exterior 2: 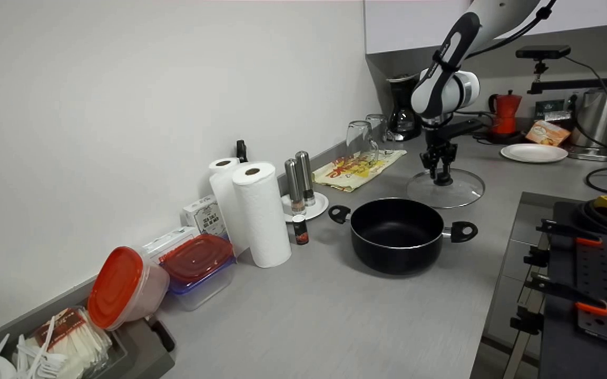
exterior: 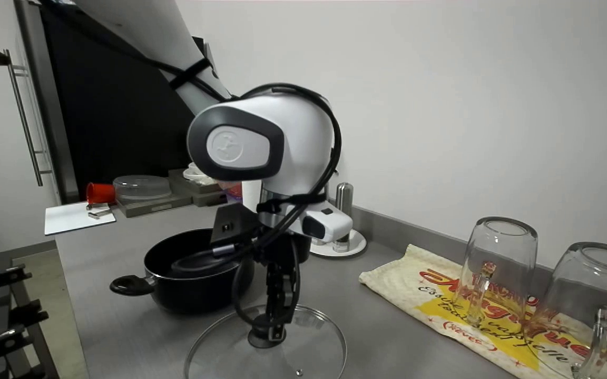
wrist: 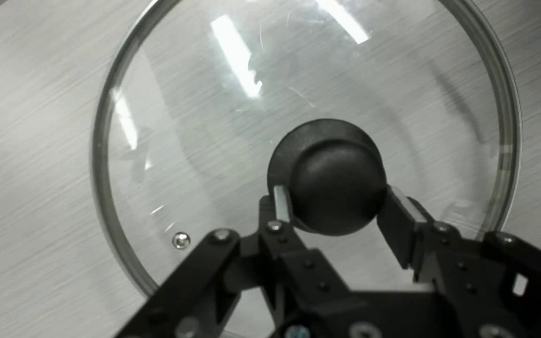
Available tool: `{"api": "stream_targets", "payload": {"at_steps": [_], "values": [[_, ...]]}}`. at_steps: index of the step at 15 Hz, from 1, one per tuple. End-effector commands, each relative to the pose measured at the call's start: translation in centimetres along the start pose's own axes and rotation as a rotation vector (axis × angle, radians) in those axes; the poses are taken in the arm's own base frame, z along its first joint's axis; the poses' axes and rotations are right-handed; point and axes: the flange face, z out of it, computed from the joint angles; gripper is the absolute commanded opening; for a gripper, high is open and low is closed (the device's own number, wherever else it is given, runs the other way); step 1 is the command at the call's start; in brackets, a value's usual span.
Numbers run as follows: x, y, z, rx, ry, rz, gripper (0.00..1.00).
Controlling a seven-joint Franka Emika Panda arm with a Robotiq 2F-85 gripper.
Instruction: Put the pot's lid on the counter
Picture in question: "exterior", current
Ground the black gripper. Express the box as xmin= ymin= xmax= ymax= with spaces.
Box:
xmin=210 ymin=205 xmax=311 ymax=337

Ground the glass pot lid black knob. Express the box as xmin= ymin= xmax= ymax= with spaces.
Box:
xmin=184 ymin=305 xmax=349 ymax=379

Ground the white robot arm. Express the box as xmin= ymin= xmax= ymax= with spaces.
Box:
xmin=77 ymin=0 xmax=353 ymax=343

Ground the black cooking pot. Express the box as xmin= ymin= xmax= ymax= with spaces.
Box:
xmin=109 ymin=229 xmax=253 ymax=314

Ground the clear container red lid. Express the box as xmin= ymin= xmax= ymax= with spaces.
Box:
xmin=86 ymin=175 xmax=172 ymax=206

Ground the small white saucer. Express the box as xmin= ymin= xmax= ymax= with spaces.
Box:
xmin=311 ymin=229 xmax=368 ymax=259

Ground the steel grinder right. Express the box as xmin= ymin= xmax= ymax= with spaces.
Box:
xmin=336 ymin=184 xmax=355 ymax=216

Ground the tray of plastic cutlery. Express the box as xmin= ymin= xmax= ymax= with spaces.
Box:
xmin=114 ymin=168 xmax=225 ymax=217

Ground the printed yellow kitchen towel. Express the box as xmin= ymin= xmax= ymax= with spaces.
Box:
xmin=358 ymin=245 xmax=590 ymax=379

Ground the upturned glass left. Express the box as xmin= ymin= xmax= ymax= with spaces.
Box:
xmin=456 ymin=217 xmax=537 ymax=327

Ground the upturned glass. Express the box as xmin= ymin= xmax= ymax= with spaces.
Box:
xmin=534 ymin=242 xmax=607 ymax=379
xmin=456 ymin=217 xmax=537 ymax=327

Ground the white paper sheet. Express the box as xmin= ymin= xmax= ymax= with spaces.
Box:
xmin=45 ymin=203 xmax=116 ymax=236

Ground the upturned glass right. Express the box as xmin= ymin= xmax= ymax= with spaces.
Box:
xmin=534 ymin=242 xmax=607 ymax=379

